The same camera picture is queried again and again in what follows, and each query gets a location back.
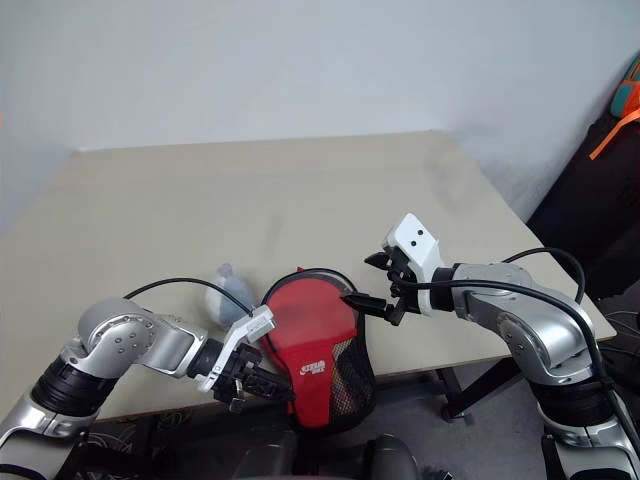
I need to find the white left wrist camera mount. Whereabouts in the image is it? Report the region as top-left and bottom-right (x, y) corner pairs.
(196, 304), (277, 395)

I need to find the dark rounded shape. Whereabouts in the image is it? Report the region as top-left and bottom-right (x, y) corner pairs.
(366, 433), (419, 480)
(244, 428), (301, 480)

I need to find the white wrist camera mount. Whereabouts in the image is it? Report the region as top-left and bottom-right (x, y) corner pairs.
(196, 304), (277, 395)
(381, 213), (445, 317)

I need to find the red black mesh paddle case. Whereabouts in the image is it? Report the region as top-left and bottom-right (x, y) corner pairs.
(258, 266), (377, 435)

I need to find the teal orange bag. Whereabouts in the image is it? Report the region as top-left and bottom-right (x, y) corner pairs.
(611, 52), (640, 121)

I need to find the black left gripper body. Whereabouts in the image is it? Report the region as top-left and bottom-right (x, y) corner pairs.
(213, 343), (266, 407)

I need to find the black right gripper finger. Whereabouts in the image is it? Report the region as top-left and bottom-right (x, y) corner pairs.
(363, 251), (398, 274)
(340, 293), (389, 318)

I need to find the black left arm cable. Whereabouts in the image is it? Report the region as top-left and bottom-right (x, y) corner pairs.
(121, 277), (254, 319)

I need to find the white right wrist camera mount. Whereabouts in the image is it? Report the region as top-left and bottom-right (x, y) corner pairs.
(381, 213), (445, 317)

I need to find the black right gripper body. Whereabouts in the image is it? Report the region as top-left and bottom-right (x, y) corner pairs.
(386, 246), (422, 328)

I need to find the orange strap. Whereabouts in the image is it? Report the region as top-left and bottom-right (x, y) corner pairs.
(588, 106), (640, 162)

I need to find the black table leg frame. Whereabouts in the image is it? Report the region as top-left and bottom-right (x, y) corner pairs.
(433, 357), (524, 426)

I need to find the clear plastic bottle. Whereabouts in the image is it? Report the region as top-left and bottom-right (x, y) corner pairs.
(203, 261), (257, 327)

